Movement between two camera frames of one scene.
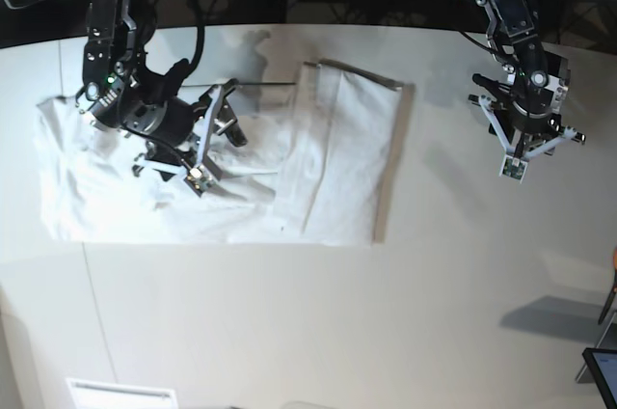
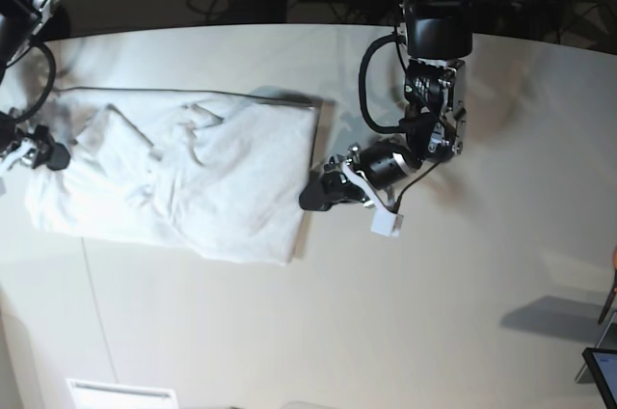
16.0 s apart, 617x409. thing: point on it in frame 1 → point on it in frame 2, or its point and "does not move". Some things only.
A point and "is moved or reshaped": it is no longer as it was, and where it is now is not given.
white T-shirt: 316,169 is moved or reshaped
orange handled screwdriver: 614,288 does not move
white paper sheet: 96,395 does not move
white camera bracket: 514,164 → 383,220
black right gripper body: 536,139 → 351,162
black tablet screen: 602,364 does not move
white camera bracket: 199,177 → 11,157
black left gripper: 209,110 → 41,140
